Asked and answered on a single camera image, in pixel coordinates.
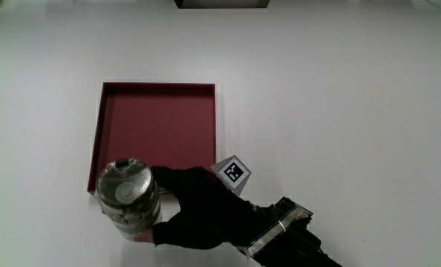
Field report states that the dark red square tray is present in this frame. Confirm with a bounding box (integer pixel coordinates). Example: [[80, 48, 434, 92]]
[[87, 82, 218, 197]]

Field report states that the dark rectangular box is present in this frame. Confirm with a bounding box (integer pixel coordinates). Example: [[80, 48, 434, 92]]
[[173, 0, 271, 10]]

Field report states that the person's right forearm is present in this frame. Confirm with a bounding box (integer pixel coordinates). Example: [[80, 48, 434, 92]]
[[236, 196, 344, 267]]

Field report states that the person's right hand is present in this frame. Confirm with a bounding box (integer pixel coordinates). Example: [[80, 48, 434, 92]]
[[133, 154, 277, 251]]

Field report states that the silver metal bottle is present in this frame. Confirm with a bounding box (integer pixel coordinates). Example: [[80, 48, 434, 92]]
[[95, 157, 164, 243]]

